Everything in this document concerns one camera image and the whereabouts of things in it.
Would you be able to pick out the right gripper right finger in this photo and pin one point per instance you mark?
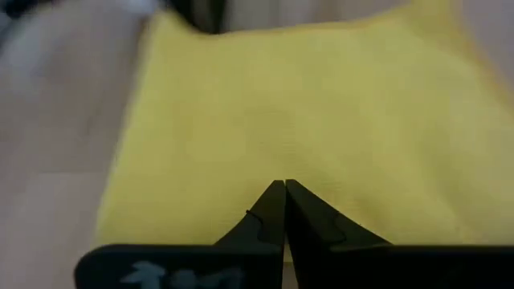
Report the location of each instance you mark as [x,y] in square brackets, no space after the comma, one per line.
[361,265]

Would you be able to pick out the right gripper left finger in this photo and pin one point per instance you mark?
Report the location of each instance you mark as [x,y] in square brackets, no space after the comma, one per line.
[225,265]

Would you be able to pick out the yellow microfiber towel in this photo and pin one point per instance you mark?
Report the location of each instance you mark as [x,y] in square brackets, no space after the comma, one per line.
[281,100]

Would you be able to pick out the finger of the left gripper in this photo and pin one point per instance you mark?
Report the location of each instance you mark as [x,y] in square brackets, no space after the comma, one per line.
[188,12]
[213,14]

